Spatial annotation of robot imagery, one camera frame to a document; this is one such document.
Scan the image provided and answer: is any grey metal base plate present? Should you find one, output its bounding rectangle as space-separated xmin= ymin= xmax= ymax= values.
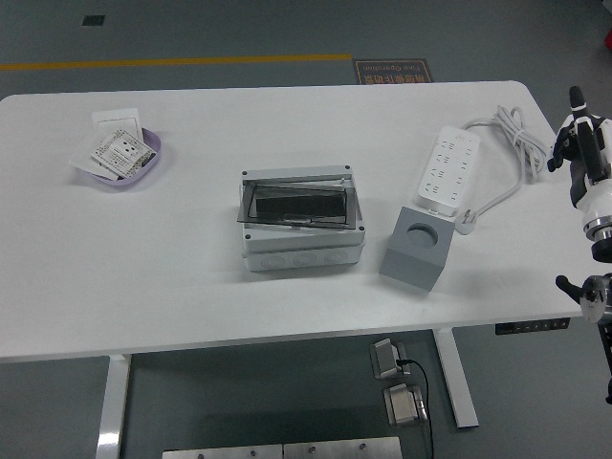
xmin=283 ymin=436 xmax=403 ymax=459
xmin=162 ymin=444 xmax=283 ymax=459

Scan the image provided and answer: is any silver foot pedal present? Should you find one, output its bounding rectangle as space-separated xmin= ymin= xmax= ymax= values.
xmin=368 ymin=338 xmax=407 ymax=380
xmin=382 ymin=382 xmax=427 ymax=426

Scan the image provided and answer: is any brown floor sign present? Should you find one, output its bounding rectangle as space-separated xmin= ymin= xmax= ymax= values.
xmin=352 ymin=57 xmax=434 ymax=86

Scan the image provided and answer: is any white power cord with plug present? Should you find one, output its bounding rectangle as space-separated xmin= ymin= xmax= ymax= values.
xmin=453 ymin=105 xmax=552 ymax=235

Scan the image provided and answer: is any black pedal cable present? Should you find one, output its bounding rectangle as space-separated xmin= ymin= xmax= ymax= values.
xmin=399 ymin=358 xmax=435 ymax=459

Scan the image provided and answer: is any black table control panel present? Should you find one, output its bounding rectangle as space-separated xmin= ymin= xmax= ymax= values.
xmin=495 ymin=317 xmax=571 ymax=336

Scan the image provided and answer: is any white power strip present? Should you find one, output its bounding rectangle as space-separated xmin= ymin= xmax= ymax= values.
xmin=413 ymin=124 xmax=482 ymax=219

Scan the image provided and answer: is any white flat cover plate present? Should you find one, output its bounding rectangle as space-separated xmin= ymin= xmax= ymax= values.
xmin=68 ymin=133 xmax=116 ymax=178

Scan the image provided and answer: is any grey plastic junction box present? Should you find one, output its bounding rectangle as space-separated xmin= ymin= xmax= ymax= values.
xmin=240 ymin=164 xmax=367 ymax=273

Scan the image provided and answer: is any transparent grey box lid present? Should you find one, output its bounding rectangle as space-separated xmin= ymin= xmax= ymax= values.
xmin=233 ymin=172 xmax=356 ymax=229

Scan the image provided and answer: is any plain white switch plate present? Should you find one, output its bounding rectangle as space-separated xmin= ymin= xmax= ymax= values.
xmin=91 ymin=108 xmax=144 ymax=140

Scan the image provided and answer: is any grey cube with round hole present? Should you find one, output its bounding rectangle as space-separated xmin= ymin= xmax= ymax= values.
xmin=380 ymin=206 xmax=454 ymax=292

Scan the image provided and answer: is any white table leg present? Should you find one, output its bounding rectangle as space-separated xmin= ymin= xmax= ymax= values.
xmin=432 ymin=327 xmax=479 ymax=429
xmin=94 ymin=354 xmax=133 ymax=459

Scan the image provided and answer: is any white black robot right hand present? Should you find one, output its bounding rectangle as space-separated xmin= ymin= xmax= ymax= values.
xmin=547 ymin=85 xmax=612 ymax=227

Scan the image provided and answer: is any white socket panel with print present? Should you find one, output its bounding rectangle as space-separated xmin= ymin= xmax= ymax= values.
xmin=90 ymin=128 xmax=158 ymax=179

